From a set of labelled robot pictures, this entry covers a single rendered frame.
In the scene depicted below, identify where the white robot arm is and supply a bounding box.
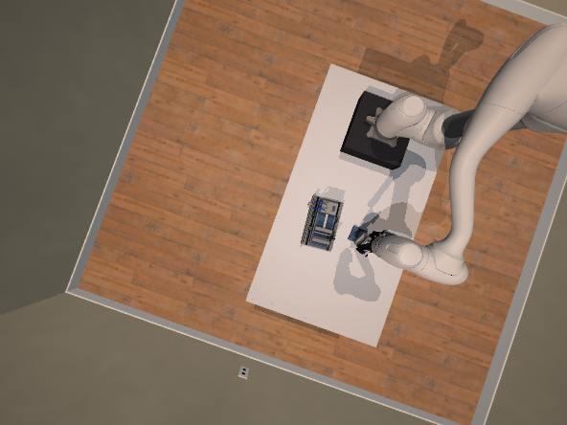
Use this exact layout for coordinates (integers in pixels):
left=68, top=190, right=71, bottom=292
left=365, top=23, right=567, bottom=285

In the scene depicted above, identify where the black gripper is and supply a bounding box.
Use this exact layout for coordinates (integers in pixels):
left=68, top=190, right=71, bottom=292
left=353, top=231, right=387, bottom=257

